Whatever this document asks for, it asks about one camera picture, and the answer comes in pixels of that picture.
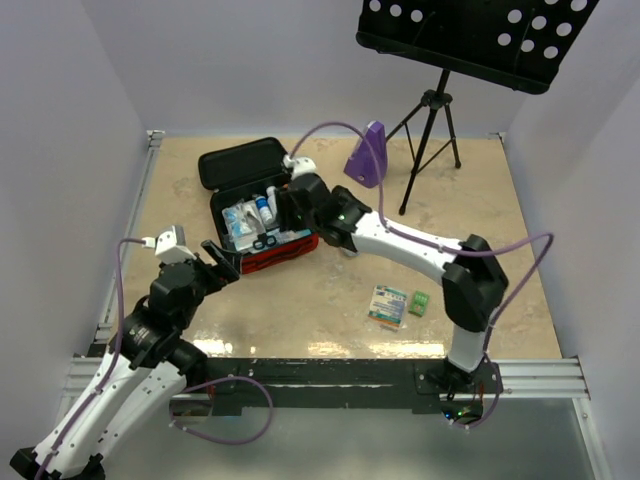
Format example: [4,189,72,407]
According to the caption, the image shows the white plastic bottle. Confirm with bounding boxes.
[266,186,278,217]

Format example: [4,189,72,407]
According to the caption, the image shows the white gauze packet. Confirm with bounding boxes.
[231,234,258,252]

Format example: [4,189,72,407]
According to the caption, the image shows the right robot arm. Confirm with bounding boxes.
[275,173,509,393]

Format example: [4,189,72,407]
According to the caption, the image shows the purple metronome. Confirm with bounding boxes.
[344,120,388,189]

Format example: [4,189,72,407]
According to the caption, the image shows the green small box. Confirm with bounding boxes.
[408,291,430,317]

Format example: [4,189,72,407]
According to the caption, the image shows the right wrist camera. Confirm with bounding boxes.
[283,154,317,180]

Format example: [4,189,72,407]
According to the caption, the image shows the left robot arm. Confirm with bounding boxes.
[10,231,241,479]

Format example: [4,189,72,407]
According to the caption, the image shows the bandage packets pile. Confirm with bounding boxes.
[368,285,407,330]

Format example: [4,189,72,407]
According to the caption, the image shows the red black medicine case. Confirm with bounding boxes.
[198,137,319,274]

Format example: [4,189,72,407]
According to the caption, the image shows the black music stand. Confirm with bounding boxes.
[354,0,600,217]

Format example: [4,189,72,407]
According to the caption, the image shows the small blue label bottle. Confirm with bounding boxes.
[254,195,275,226]

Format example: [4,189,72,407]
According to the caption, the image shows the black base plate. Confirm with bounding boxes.
[188,358,503,416]

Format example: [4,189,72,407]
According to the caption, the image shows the black handled scissors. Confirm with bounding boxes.
[246,213,277,251]

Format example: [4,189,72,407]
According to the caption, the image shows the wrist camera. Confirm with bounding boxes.
[283,154,317,180]
[142,225,194,264]

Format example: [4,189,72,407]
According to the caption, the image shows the aluminium frame rail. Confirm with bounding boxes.
[37,130,166,480]

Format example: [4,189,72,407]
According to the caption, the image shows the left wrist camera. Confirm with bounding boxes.
[142,225,194,264]

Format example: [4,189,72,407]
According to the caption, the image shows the blue pouch packet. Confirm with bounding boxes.
[269,229,312,244]

